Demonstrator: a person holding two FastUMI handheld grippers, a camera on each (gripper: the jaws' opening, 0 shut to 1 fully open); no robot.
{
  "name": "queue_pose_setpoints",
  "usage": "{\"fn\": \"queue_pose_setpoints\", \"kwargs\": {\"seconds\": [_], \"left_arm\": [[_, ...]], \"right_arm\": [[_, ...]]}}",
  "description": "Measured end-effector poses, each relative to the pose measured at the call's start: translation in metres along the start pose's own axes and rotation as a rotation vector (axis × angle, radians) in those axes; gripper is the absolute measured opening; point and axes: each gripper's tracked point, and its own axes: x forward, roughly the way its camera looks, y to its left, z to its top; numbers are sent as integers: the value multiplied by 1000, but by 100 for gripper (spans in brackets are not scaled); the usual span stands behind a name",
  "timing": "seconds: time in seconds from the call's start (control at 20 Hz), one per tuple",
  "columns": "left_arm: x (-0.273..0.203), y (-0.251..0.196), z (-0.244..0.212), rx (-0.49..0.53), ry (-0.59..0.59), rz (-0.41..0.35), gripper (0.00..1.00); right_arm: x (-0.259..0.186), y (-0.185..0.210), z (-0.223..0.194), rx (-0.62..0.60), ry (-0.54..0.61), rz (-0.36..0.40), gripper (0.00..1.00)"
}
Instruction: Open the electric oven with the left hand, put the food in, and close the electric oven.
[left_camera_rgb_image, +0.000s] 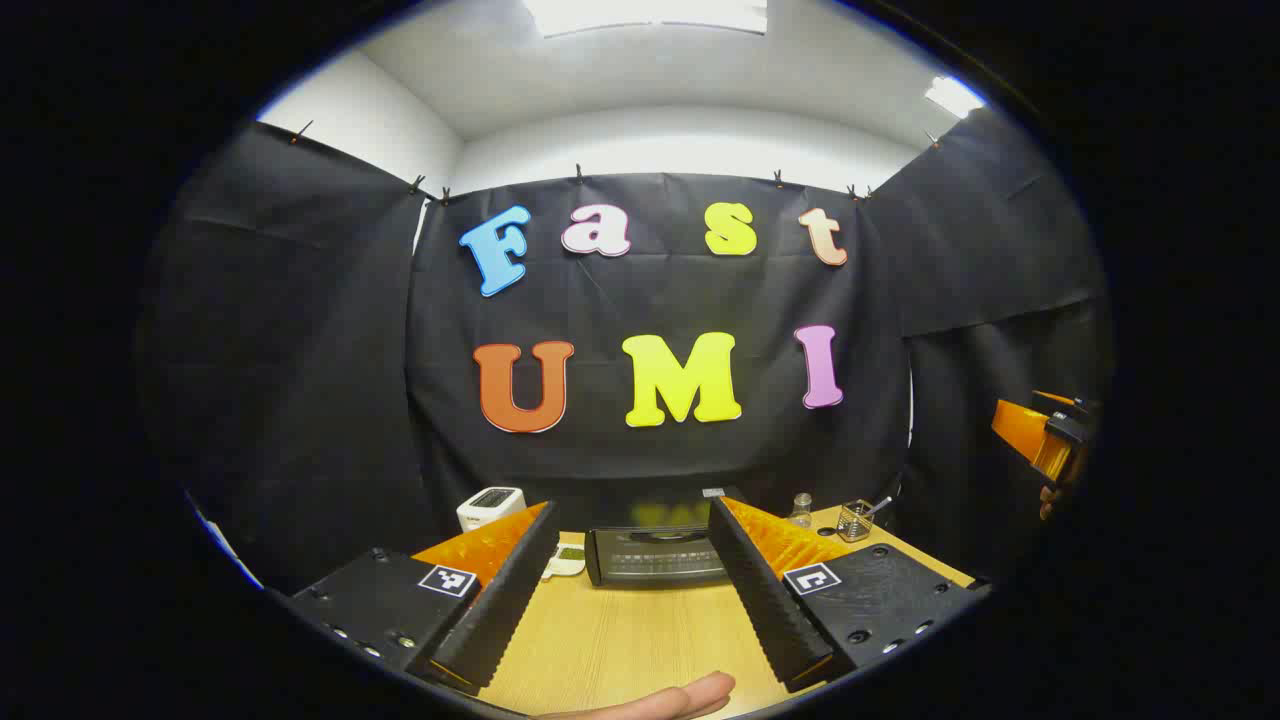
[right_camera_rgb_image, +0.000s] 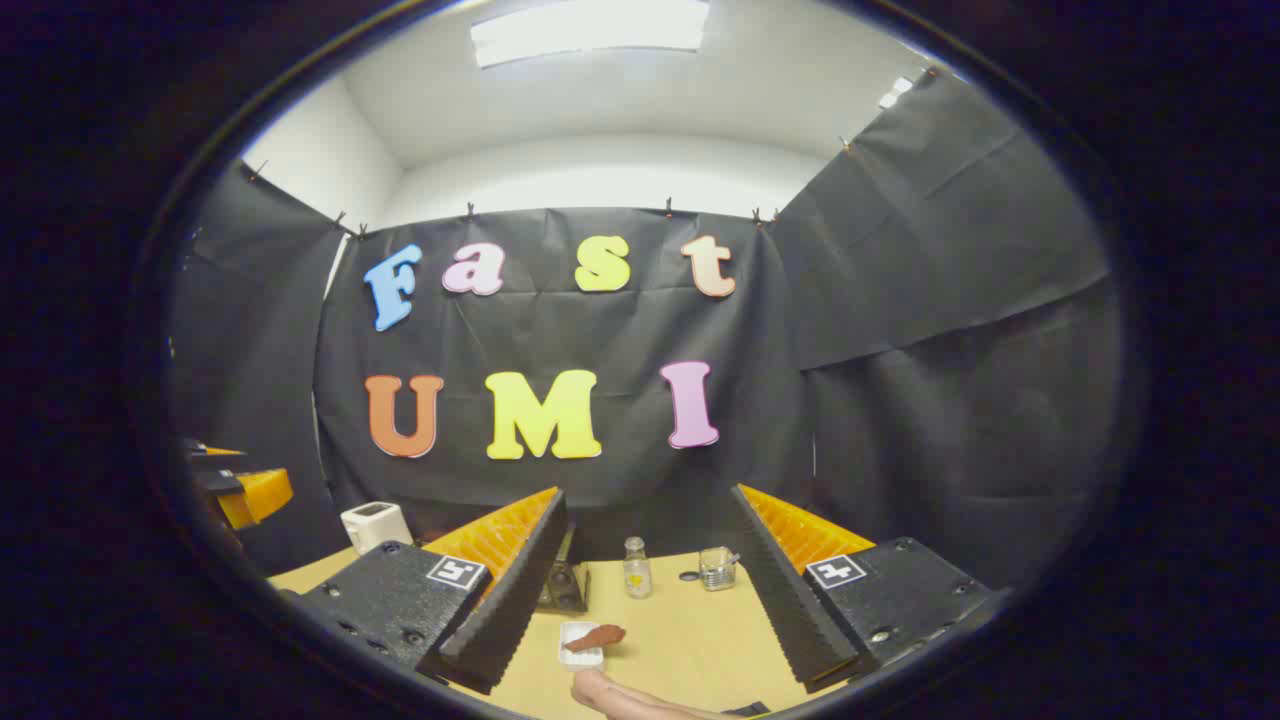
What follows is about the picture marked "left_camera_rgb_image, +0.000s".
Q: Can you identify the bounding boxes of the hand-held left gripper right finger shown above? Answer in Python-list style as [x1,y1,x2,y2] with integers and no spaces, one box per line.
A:
[706,496,993,695]

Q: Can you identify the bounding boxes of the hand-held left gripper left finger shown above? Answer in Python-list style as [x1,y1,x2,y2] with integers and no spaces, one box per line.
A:
[288,500,561,695]

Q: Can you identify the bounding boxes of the black electric oven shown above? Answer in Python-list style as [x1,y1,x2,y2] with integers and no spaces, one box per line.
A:
[584,487,746,588]

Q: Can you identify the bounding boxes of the white toaster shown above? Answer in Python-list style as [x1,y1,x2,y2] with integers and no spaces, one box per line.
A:
[457,487,527,534]

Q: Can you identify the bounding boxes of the black backdrop cloth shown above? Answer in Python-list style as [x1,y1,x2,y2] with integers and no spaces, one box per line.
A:
[135,108,1116,596]

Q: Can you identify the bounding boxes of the small ceiling light panel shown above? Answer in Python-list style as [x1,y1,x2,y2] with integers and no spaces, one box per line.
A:
[925,75,986,119]

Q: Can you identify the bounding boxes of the large ceiling light panel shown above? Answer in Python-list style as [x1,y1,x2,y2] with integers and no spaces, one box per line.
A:
[522,0,769,39]

